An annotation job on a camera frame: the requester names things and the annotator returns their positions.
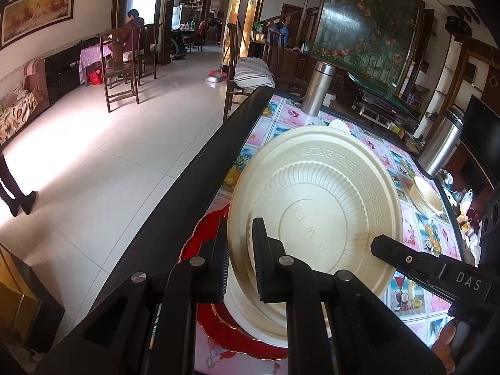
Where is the white plastic bag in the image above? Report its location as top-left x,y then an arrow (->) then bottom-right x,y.
459,188 -> 475,219

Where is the golden pillar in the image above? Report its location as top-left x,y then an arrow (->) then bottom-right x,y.
230,0 -> 266,57

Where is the green topped table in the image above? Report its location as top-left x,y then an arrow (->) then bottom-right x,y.
346,71 -> 423,126

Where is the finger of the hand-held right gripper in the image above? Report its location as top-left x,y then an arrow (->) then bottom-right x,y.
370,234 -> 456,282

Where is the large steel thermos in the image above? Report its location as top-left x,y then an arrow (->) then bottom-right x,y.
417,106 -> 465,177

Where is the pink sofa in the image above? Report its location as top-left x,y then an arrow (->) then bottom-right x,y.
0,58 -> 51,147

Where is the framed wall painting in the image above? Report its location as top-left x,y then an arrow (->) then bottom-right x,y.
0,0 -> 77,49

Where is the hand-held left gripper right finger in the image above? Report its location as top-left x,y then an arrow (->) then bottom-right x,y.
252,217 -> 446,375

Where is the large red scalloped plate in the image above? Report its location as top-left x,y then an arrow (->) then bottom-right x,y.
180,203 -> 290,362

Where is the tall wooden chair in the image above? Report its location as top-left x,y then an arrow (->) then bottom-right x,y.
222,22 -> 276,126
267,30 -> 309,96

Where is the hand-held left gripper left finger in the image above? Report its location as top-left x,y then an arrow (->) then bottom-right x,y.
37,219 -> 231,375

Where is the colourful printed tablecloth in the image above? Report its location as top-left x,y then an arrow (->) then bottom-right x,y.
193,94 -> 479,375

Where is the floral glass screen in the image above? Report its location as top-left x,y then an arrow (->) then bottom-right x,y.
312,0 -> 426,87

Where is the pink table cloth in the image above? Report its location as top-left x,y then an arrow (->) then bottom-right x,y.
79,44 -> 114,86

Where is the striped cushion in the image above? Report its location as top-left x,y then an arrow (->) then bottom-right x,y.
233,57 -> 276,89

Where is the black television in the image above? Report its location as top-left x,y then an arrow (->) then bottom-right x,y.
459,94 -> 500,186

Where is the small red printed plate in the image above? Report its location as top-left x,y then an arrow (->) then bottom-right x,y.
211,304 -> 254,340

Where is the patterned sofa blanket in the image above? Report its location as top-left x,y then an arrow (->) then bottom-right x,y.
0,88 -> 40,145

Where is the cardboard box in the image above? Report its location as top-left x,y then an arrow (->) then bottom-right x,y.
0,242 -> 40,344

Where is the steel tumbler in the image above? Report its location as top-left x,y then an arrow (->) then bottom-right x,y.
301,60 -> 337,117

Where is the cream ribbed bowl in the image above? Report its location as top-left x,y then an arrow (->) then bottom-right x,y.
409,175 -> 444,216
228,125 -> 404,331

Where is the black low cabinet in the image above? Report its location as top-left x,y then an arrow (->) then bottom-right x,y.
44,38 -> 98,95

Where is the white bowl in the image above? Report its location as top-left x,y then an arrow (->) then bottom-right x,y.
327,119 -> 352,135
222,266 -> 290,348

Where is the person's right hand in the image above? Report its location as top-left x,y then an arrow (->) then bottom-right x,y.
430,316 -> 458,375

